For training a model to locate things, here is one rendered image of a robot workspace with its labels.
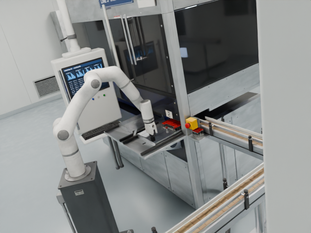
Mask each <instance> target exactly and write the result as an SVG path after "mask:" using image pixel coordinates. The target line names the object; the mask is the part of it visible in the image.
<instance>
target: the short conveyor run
mask: <svg viewBox="0 0 311 233"><path fill-rule="evenodd" d="M205 119H207V120H205V121H204V120H201V119H200V120H199V121H200V122H201V123H200V127H199V128H201V129H203V131H204V133H205V134H208V135H209V136H210V137H209V138H208V139H211V140H213V141H216V142H218V143H221V144H223V145H226V146H228V147H230V148H233V149H235V150H237V151H240V152H242V153H245V154H248V155H250V156H252V157H255V158H257V159H260V160H262V161H264V159H263V139H262V131H261V134H259V133H256V132H253V131H250V130H247V129H243V128H240V127H238V126H235V125H232V124H228V123H225V122H224V116H223V115H222V116H221V121H219V120H216V119H213V118H210V117H207V116H206V117H205Z"/></svg>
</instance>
